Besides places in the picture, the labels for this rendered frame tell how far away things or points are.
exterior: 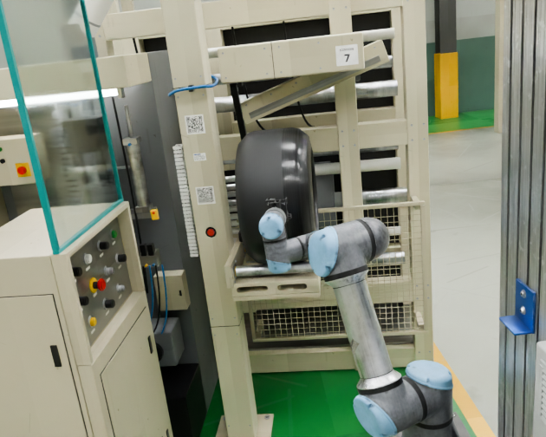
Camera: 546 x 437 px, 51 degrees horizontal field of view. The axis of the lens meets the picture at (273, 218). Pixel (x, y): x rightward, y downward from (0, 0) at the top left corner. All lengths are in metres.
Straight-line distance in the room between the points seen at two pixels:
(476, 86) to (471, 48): 0.74
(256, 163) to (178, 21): 0.60
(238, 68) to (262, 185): 0.60
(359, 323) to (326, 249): 0.20
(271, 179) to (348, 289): 0.79
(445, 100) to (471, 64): 1.04
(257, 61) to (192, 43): 0.35
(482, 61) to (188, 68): 10.24
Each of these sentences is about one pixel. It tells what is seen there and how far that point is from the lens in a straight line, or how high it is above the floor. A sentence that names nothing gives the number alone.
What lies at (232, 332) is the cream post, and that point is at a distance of 2.56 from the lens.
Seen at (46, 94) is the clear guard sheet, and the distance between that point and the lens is 1.82.
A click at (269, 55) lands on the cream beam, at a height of 1.73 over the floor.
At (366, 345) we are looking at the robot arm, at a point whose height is 1.06.
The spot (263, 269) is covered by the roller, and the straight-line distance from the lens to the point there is 2.33.
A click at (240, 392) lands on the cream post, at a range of 2.72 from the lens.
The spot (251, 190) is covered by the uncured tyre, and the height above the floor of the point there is 1.27.
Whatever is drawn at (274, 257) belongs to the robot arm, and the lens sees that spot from 1.79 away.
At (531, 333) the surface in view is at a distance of 1.25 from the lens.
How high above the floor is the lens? 1.80
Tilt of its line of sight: 17 degrees down
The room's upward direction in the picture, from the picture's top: 6 degrees counter-clockwise
